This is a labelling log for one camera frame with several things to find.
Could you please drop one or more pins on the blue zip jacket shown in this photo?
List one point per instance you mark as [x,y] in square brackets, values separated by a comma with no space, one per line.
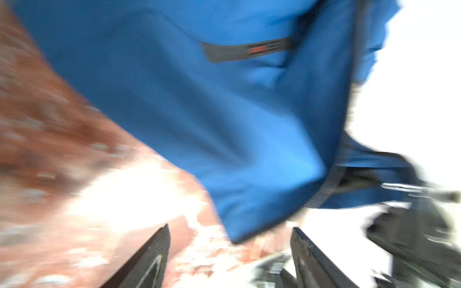
[250,97]

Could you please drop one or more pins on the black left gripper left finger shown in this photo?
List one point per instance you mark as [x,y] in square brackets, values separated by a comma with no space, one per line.
[147,267]

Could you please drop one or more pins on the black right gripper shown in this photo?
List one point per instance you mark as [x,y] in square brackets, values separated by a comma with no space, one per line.
[421,244]

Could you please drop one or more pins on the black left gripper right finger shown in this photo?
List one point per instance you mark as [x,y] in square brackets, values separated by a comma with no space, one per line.
[313,268]

